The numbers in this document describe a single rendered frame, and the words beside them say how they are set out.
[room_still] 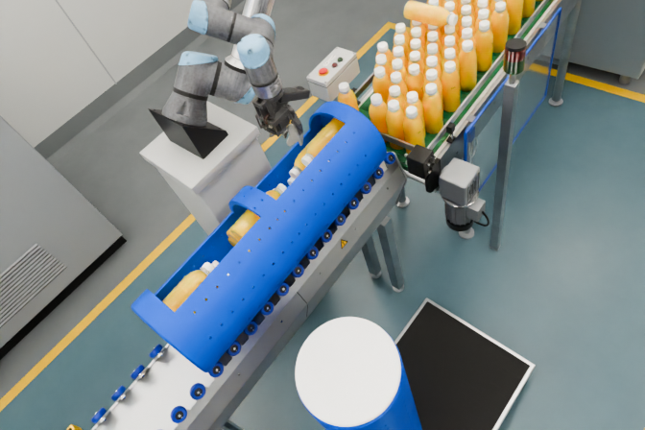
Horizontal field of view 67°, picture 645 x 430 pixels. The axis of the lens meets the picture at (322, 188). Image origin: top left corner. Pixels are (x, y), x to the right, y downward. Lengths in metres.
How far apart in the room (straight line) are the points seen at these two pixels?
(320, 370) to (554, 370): 1.33
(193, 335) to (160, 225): 1.97
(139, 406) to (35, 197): 1.50
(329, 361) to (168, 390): 0.52
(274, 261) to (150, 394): 0.56
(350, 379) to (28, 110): 3.30
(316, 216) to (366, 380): 0.47
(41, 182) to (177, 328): 1.65
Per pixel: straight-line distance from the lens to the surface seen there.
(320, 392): 1.34
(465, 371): 2.25
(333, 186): 1.48
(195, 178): 1.69
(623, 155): 3.11
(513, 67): 1.72
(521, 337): 2.47
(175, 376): 1.64
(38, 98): 4.11
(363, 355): 1.35
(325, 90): 1.93
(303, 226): 1.43
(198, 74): 1.67
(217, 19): 1.30
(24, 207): 2.87
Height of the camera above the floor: 2.30
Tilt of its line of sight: 51 degrees down
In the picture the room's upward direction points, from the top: 20 degrees counter-clockwise
